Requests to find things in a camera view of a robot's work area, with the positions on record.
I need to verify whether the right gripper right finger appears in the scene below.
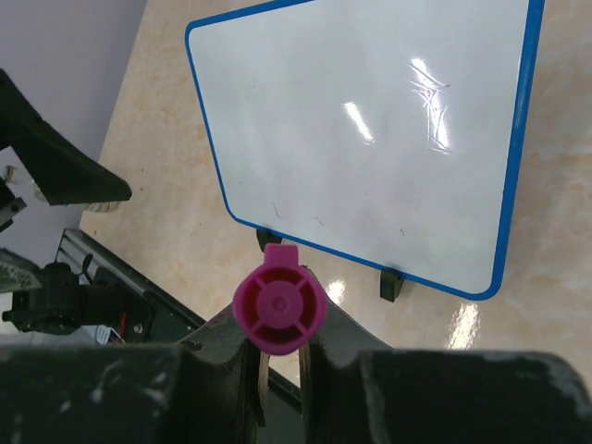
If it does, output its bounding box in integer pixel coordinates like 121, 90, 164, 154
300, 305, 591, 443

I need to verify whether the white marker pink cap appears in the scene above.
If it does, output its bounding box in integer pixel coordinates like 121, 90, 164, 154
232, 244, 328, 356

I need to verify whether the clear glass bottle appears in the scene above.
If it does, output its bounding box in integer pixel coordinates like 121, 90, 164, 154
83, 202, 120, 213

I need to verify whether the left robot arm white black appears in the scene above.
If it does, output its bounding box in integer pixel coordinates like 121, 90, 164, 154
1, 72, 154, 343

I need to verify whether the blue framed whiteboard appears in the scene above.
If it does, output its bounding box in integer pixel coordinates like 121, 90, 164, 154
184, 1, 545, 301

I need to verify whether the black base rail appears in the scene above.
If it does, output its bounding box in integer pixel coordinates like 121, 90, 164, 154
55, 227, 306, 417

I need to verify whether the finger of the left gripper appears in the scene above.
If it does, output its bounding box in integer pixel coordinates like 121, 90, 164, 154
1, 71, 132, 205

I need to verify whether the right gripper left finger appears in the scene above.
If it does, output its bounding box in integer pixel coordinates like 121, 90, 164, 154
1, 312, 266, 443

